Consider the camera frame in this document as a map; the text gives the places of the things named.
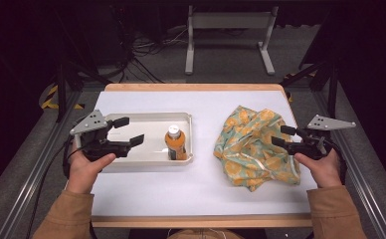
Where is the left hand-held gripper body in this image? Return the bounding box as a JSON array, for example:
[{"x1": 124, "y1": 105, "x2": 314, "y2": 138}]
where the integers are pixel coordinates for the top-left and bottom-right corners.
[{"x1": 69, "y1": 109, "x2": 131, "y2": 163}]

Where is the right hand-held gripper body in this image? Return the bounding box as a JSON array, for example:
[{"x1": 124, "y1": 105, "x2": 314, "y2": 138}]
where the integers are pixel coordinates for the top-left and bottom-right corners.
[{"x1": 285, "y1": 114, "x2": 357, "y2": 161}]

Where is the white plastic tray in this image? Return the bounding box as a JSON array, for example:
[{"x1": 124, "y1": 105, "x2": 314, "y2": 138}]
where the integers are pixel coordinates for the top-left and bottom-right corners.
[{"x1": 100, "y1": 112, "x2": 195, "y2": 167}]

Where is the orange print cloth bag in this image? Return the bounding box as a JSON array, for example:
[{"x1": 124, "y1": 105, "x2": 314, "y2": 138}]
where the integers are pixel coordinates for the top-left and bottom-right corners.
[{"x1": 213, "y1": 105, "x2": 302, "y2": 193}]

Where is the orange drink bottle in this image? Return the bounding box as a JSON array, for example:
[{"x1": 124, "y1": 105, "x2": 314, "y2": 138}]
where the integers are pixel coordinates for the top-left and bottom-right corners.
[{"x1": 164, "y1": 124, "x2": 189, "y2": 161}]

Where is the person's right hand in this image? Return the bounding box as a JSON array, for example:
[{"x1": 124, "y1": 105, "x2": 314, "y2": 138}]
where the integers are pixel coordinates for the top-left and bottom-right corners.
[{"x1": 293, "y1": 148, "x2": 343, "y2": 189}]

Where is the person's left hand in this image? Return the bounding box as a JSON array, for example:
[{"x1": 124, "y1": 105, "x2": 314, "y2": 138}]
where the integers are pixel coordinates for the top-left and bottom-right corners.
[{"x1": 66, "y1": 144, "x2": 117, "y2": 195}]

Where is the black tripod stand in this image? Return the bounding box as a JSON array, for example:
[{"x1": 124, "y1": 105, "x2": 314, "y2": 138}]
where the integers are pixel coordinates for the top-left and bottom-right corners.
[
  {"x1": 280, "y1": 59, "x2": 339, "y2": 122},
  {"x1": 53, "y1": 59, "x2": 112, "y2": 123}
]

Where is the yellow black hazard tape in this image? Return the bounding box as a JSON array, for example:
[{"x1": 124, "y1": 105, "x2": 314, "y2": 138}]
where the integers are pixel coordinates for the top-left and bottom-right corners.
[{"x1": 41, "y1": 84, "x2": 85, "y2": 111}]

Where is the white table mat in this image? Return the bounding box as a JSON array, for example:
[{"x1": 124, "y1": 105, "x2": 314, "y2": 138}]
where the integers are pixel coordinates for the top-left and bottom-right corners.
[{"x1": 90, "y1": 90, "x2": 318, "y2": 217}]

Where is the wooden table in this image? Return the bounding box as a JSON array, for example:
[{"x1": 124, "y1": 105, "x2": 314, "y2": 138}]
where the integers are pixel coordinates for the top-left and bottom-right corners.
[{"x1": 91, "y1": 83, "x2": 314, "y2": 229}]

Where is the person's tan torso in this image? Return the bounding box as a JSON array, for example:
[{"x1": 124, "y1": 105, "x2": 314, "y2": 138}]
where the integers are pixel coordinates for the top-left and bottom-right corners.
[{"x1": 165, "y1": 228, "x2": 245, "y2": 239}]

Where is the right hand-held gripper cable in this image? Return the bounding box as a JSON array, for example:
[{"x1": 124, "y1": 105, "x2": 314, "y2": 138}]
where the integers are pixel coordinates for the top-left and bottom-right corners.
[{"x1": 326, "y1": 138, "x2": 348, "y2": 185}]

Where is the hand-held gripper cable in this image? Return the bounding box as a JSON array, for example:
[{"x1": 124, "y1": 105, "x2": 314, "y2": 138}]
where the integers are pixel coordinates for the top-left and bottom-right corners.
[
  {"x1": 62, "y1": 132, "x2": 83, "y2": 180},
  {"x1": 326, "y1": 138, "x2": 348, "y2": 185}
]

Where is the left hand-held gripper cable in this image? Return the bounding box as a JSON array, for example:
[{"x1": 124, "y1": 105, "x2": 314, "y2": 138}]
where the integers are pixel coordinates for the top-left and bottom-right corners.
[{"x1": 62, "y1": 132, "x2": 83, "y2": 180}]

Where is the aluminium rail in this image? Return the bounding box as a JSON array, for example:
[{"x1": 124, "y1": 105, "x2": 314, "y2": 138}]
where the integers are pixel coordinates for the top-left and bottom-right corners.
[
  {"x1": 313, "y1": 89, "x2": 386, "y2": 239},
  {"x1": 0, "y1": 89, "x2": 83, "y2": 239}
]

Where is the black floor cable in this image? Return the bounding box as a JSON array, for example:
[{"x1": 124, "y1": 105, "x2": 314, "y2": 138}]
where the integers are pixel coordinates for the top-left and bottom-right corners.
[{"x1": 25, "y1": 138, "x2": 73, "y2": 239}]

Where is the tangle of floor cables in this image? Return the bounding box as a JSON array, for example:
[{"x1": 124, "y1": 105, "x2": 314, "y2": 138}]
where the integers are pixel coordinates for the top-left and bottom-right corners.
[{"x1": 114, "y1": 23, "x2": 189, "y2": 84}]

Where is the white metal stand frame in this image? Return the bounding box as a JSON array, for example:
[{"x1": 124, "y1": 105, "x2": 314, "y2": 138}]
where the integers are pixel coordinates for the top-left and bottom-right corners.
[{"x1": 184, "y1": 4, "x2": 280, "y2": 76}]

